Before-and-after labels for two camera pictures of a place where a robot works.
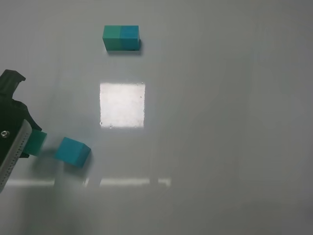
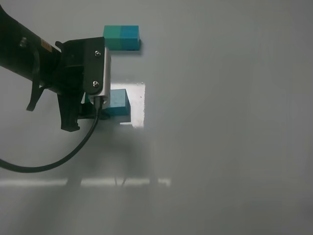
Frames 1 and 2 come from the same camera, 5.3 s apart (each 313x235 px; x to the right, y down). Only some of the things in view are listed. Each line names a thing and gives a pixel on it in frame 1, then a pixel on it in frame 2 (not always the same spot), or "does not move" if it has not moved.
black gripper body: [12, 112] to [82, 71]
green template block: [111, 37] does not move
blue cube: [73, 152] to [119, 103]
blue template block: [129, 38] does not move
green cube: [35, 143] to [87, 98]
